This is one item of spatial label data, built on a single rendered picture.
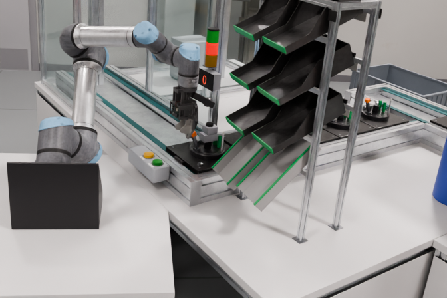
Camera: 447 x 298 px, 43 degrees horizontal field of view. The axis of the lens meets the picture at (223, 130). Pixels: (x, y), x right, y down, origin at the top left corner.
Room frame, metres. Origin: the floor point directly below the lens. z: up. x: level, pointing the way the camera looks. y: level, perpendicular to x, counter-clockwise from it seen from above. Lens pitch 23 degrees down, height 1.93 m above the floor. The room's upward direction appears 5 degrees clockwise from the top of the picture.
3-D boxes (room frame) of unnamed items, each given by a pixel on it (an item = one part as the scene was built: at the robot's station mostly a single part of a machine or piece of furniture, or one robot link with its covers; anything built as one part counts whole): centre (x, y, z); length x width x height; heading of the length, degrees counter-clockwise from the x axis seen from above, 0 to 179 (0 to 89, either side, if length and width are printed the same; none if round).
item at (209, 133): (2.04, 0.05, 1.06); 0.08 x 0.04 x 0.07; 125
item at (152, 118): (2.29, 0.22, 0.91); 0.84 x 0.28 x 0.10; 37
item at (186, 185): (2.16, 0.34, 0.91); 0.89 x 0.06 x 0.11; 37
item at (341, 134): (2.48, -0.54, 1.01); 0.24 x 0.24 x 0.13; 37
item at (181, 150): (2.04, 0.06, 0.96); 0.24 x 0.24 x 0.02; 37
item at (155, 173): (1.97, 0.28, 0.93); 0.21 x 0.07 x 0.06; 37
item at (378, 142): (2.33, -0.33, 0.91); 1.24 x 0.33 x 0.10; 127
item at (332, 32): (1.82, -0.26, 1.26); 0.36 x 0.21 x 0.80; 37
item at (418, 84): (3.76, -1.21, 0.73); 0.62 x 0.42 x 0.23; 37
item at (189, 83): (1.97, 0.14, 1.28); 0.08 x 0.08 x 0.05
